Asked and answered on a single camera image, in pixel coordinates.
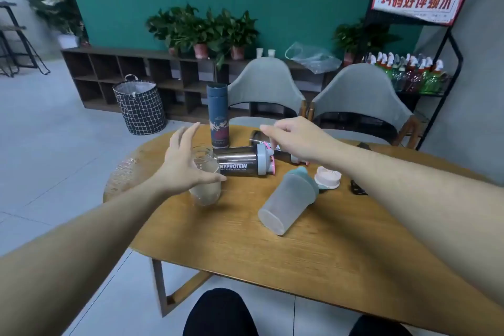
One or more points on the person's right leg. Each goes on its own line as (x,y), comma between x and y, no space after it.
(378,327)

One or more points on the person's leg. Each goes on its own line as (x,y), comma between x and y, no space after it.
(378,327)
(220,314)

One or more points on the dark wooden cubby shelf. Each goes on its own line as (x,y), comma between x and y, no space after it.
(118,75)

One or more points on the black grid laundry basket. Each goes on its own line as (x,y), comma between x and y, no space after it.
(139,109)

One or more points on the black metal display rack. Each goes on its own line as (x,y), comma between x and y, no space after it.
(449,83)

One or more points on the person's left forearm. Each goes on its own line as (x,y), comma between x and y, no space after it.
(78,253)

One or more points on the person's right forearm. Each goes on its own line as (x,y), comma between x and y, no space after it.
(425,205)

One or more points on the person's right fingers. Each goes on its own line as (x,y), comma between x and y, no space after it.
(277,130)

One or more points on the clear plastic bag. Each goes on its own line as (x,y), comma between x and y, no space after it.
(313,58)

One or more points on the small black device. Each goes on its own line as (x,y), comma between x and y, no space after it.
(364,146)
(358,186)

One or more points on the person's right hand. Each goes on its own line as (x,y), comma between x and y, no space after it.
(311,140)

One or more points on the dark shaker bottle grey lid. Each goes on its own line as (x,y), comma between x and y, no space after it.
(240,161)

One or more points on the clear glass jar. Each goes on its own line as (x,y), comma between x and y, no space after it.
(206,194)

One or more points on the row of colourful spray bottles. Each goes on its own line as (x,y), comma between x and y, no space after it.
(409,73)

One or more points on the green plant pink pot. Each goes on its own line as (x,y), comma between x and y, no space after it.
(169,26)
(350,38)
(236,34)
(200,32)

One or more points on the wooden table leg frame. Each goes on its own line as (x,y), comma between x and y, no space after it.
(173,288)

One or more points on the person's left thumb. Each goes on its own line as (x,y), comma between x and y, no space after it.
(210,179)

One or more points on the person's left leg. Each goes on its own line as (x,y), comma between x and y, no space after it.
(220,314)

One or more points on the blue patterned thermos flask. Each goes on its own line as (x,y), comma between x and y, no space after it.
(217,115)

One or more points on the person's left hand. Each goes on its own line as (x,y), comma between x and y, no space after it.
(179,170)

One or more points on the clear plastic wrapper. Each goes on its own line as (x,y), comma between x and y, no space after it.
(125,172)

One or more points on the translucent shaker cup teal lid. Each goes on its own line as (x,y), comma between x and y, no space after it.
(285,201)

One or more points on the person's left middle finger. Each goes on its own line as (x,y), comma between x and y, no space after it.
(178,138)

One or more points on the red white sign board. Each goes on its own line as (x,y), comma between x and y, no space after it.
(419,2)

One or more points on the grey upholstered chair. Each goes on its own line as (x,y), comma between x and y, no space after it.
(265,83)
(362,95)

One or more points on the white pink round lid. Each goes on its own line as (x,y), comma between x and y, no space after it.
(327,177)

